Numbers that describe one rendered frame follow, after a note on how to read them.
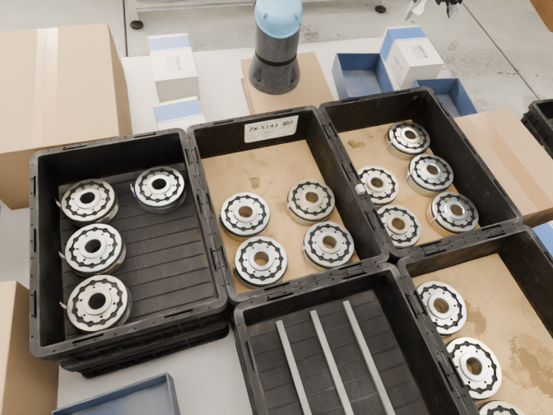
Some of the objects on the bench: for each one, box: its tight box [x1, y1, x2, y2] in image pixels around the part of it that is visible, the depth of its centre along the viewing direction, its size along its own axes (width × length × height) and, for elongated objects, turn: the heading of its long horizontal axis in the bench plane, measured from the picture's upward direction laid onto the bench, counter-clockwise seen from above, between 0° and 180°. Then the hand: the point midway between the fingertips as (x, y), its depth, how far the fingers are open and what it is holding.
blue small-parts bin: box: [411, 77, 479, 119], centre depth 120 cm, size 20×15×7 cm
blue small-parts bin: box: [332, 53, 395, 100], centre depth 123 cm, size 20×15×7 cm
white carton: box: [152, 96, 206, 133], centre depth 104 cm, size 20×12×9 cm, turn 17°
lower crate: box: [60, 306, 230, 378], centre depth 84 cm, size 40×30×12 cm
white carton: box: [379, 25, 444, 89], centre depth 131 cm, size 20×12×9 cm, turn 10°
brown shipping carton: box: [453, 107, 553, 228], centre depth 102 cm, size 30×22×16 cm
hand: (425, 18), depth 119 cm, fingers open, 14 cm apart
